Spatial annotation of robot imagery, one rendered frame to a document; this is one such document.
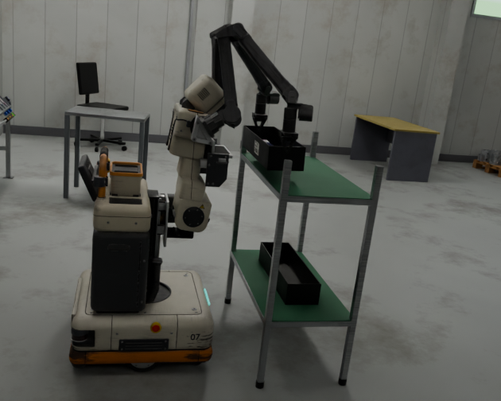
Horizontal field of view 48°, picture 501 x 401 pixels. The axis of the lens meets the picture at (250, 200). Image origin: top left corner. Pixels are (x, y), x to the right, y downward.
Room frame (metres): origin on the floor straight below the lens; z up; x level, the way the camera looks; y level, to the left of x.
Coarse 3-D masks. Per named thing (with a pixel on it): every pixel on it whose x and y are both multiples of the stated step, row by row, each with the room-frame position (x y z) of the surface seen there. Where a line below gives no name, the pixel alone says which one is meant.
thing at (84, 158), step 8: (80, 160) 2.56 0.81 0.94; (88, 160) 2.63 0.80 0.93; (80, 168) 2.42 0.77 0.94; (88, 168) 2.52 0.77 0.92; (96, 168) 2.62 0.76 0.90; (88, 176) 2.44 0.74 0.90; (96, 176) 2.41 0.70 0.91; (88, 184) 2.43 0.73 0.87; (96, 184) 2.39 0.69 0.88; (104, 184) 2.41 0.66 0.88; (88, 192) 2.43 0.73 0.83; (96, 192) 2.46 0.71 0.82
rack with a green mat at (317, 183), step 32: (256, 160) 2.98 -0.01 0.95; (288, 160) 2.32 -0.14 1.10; (288, 192) 2.31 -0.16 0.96; (320, 192) 2.43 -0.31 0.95; (352, 192) 2.50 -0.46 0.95; (256, 256) 3.09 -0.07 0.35; (256, 288) 2.65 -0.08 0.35; (320, 288) 2.74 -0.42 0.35; (288, 320) 2.34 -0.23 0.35; (320, 320) 2.38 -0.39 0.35; (352, 320) 2.40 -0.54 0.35; (256, 384) 2.31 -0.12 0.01
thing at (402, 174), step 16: (368, 128) 8.53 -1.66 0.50; (384, 128) 8.59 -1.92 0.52; (400, 128) 7.36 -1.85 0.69; (416, 128) 7.56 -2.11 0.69; (352, 144) 8.48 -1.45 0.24; (368, 144) 8.54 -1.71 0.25; (384, 144) 8.60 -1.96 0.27; (400, 144) 7.29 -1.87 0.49; (416, 144) 7.35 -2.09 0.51; (432, 144) 7.41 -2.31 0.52; (368, 160) 8.55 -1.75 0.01; (384, 160) 8.61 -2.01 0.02; (400, 160) 7.30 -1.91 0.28; (416, 160) 7.36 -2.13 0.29; (400, 176) 7.31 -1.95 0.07; (416, 176) 7.37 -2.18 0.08
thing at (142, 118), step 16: (64, 112) 4.91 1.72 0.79; (80, 112) 4.96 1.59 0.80; (96, 112) 5.06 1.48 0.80; (112, 112) 5.17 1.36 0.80; (128, 112) 5.28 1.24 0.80; (144, 112) 5.40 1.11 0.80; (64, 128) 4.91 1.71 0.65; (144, 128) 5.00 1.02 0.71; (64, 144) 4.91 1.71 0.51; (144, 144) 5.38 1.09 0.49; (64, 160) 4.91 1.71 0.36; (144, 160) 5.38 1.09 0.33; (64, 176) 4.91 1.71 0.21; (144, 176) 5.38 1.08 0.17; (64, 192) 4.91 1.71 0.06
